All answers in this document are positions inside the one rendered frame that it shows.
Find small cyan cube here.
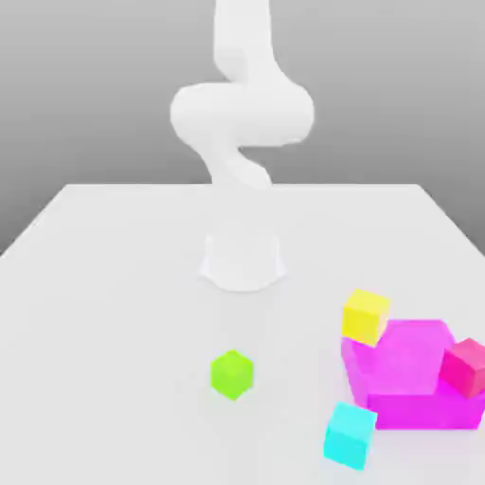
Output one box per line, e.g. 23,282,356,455
322,401,379,472

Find small green cube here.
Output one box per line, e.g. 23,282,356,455
209,349,255,402

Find small pink cube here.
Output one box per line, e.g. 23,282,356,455
438,336,485,401

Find large magenta box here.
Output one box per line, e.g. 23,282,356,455
339,318,485,432

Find small yellow cube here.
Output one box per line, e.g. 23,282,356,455
340,288,392,349

